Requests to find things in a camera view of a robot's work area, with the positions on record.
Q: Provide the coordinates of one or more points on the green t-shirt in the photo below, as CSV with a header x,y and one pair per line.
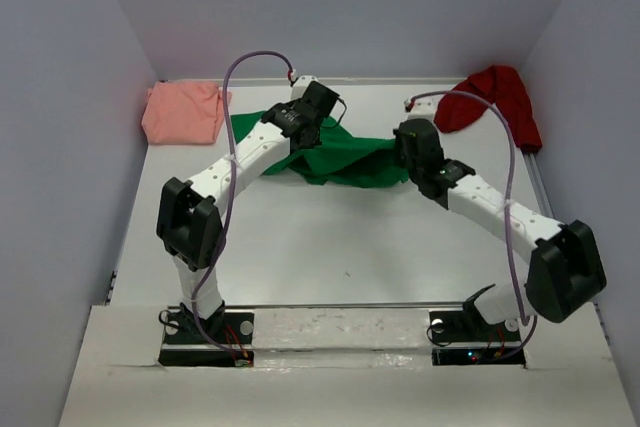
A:
x,y
339,157

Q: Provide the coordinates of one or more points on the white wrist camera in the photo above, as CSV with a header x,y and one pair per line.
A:
x,y
424,108
299,83

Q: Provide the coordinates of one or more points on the folded pink t-shirt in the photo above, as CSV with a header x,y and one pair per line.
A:
x,y
183,113

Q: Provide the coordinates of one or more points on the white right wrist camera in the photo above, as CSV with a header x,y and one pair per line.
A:
x,y
424,108

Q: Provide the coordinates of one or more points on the red t-shirt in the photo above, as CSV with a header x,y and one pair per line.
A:
x,y
501,86

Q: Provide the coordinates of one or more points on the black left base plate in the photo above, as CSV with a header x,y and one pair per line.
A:
x,y
228,344

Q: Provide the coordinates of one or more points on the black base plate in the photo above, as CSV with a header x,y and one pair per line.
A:
x,y
228,344
457,342

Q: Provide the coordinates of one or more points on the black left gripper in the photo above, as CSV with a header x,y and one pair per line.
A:
x,y
290,106

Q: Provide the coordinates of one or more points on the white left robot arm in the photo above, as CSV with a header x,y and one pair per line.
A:
x,y
194,215

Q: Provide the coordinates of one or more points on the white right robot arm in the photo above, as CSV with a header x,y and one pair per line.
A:
x,y
459,189

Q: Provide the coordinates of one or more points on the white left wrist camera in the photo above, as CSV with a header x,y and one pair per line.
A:
x,y
299,83

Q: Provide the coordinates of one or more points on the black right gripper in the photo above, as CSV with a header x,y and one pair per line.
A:
x,y
399,154

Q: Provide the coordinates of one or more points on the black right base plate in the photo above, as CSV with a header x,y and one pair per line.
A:
x,y
457,342

